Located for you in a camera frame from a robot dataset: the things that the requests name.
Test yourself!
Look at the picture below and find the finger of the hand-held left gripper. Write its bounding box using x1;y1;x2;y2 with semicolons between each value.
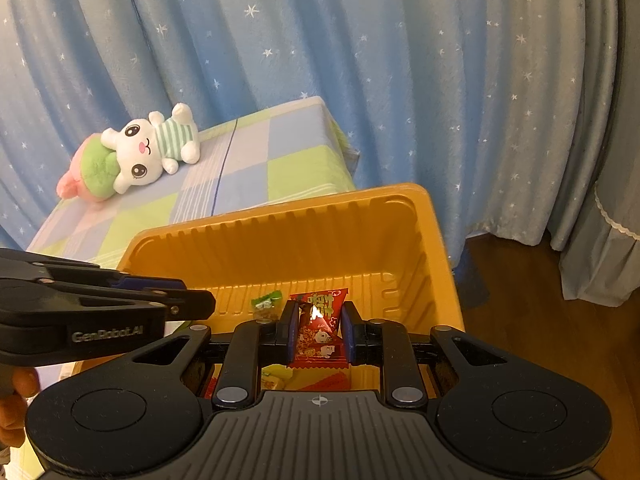
0;248;189;292
85;287;217;321

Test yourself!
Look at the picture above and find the grey curtain with lace trim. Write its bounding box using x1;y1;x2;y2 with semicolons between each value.
550;0;640;308

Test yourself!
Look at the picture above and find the person's left hand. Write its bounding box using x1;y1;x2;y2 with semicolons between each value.
0;367;40;448

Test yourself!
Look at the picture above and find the blue star curtain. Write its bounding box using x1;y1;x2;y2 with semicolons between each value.
0;0;618;261

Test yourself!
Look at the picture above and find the orange plastic tray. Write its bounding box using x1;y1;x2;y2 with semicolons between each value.
72;182;467;403

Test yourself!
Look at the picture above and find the rabbit carrot plush toy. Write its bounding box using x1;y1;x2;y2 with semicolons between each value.
56;102;202;204

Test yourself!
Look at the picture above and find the red packet with yellow print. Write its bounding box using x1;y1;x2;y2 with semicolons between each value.
287;287;351;371

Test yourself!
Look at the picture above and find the yellow candy packet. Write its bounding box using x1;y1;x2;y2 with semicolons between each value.
260;364;293;392

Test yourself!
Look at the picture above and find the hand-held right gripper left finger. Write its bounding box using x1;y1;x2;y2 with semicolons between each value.
120;301;301;410

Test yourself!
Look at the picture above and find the green candy packet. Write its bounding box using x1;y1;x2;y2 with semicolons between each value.
251;294;283;322

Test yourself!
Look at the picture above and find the plaid tablecloth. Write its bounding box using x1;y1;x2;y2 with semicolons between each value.
25;96;361;266

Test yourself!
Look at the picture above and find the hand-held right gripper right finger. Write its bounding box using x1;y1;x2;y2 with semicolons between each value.
341;301;526;407

